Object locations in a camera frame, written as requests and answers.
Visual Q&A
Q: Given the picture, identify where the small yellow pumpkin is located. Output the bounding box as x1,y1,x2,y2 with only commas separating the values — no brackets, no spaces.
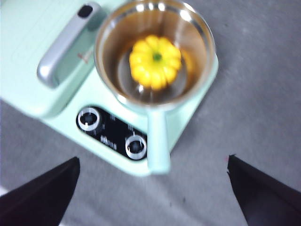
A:
128,34,182,90

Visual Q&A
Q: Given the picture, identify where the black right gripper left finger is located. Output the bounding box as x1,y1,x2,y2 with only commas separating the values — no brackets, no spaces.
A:
0,156,80,226

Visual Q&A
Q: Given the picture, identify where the mint green steamer pot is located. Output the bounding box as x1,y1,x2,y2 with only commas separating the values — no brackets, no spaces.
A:
94,0,217,175

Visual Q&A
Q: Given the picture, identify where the black control panel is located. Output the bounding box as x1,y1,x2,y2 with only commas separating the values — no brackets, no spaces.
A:
75,105,149,162

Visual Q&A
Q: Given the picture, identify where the silver control knob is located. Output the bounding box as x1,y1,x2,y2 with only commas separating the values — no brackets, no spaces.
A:
125,136,148,160
77,107,101,130

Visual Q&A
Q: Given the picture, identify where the mint green cooker base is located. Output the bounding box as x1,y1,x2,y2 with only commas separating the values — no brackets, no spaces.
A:
0,54,220,177

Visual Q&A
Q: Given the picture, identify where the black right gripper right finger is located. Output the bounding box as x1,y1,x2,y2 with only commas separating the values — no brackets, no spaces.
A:
227,154,301,226

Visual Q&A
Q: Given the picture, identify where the silver griddle cover handle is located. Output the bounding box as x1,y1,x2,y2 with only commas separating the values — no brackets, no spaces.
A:
36,1,102,89

